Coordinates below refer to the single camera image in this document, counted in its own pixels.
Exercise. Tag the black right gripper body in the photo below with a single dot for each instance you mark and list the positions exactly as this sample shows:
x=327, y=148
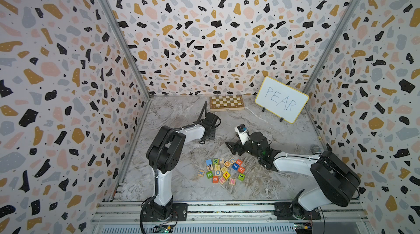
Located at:
x=248, y=148

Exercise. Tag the red B block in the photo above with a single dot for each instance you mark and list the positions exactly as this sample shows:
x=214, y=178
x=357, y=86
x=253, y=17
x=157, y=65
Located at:
x=215, y=180

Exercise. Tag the wooden blue X block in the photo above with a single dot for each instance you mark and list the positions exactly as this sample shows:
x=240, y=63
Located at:
x=201, y=173

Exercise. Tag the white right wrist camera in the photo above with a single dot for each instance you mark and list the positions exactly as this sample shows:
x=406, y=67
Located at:
x=242, y=133

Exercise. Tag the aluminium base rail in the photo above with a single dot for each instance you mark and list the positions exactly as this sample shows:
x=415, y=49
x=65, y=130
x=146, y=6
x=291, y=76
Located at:
x=229, y=217

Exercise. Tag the yellow E block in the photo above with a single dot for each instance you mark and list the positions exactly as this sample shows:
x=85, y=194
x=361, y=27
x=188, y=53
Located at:
x=226, y=175

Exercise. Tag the glitter microphone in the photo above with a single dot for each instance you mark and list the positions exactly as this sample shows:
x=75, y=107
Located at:
x=316, y=149

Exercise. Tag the wooden chessboard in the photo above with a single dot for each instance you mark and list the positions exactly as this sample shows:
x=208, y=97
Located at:
x=226, y=103

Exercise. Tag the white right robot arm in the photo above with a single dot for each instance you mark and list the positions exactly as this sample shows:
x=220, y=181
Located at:
x=335, y=182

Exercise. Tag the green two block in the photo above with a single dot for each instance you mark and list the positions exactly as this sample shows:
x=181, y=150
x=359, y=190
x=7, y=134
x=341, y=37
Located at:
x=209, y=174

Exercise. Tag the wooden green plus block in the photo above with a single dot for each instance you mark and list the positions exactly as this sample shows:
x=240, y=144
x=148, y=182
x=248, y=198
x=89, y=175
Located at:
x=223, y=169

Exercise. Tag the green I block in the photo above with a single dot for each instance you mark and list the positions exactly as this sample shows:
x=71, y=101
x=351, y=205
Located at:
x=241, y=177

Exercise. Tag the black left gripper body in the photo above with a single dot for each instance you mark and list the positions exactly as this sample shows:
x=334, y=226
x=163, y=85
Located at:
x=213, y=132

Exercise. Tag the yellow framed whiteboard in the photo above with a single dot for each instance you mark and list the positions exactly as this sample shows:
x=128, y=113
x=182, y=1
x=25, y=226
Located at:
x=280, y=99

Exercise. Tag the wooden pink H block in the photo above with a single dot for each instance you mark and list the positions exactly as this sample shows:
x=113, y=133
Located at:
x=222, y=180

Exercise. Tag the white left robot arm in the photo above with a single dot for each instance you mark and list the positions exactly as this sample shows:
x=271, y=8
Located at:
x=166, y=148

